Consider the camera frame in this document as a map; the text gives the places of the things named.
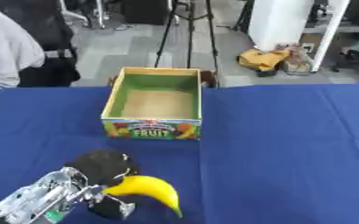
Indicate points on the cardboard box with green inside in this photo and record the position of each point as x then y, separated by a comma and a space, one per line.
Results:
154, 105

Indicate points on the yellow toy banana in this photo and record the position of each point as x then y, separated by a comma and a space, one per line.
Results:
152, 188

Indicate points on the person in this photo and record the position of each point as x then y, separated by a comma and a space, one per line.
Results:
6, 49

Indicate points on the white pillar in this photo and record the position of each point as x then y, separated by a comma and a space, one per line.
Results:
279, 23

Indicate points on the black office chair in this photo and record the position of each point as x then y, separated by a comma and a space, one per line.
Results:
50, 43

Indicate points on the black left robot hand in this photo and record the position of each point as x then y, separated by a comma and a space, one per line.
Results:
102, 166

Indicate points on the black tripod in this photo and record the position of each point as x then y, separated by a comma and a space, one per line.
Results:
187, 32

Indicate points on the clear plastic bag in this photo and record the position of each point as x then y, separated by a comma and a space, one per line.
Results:
296, 61

